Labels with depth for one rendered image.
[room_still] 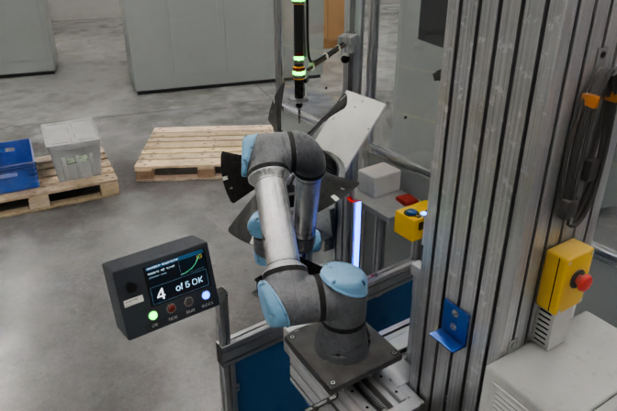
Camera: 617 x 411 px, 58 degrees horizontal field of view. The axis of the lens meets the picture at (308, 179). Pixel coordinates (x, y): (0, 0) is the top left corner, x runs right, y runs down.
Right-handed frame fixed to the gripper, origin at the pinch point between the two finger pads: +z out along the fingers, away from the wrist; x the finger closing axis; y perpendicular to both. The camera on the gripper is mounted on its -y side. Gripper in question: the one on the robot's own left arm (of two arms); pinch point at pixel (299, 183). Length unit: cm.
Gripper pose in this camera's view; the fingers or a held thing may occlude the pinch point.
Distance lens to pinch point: 202.4
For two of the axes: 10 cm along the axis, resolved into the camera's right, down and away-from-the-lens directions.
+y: -9.5, -0.4, 3.2
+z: 3.1, -4.0, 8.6
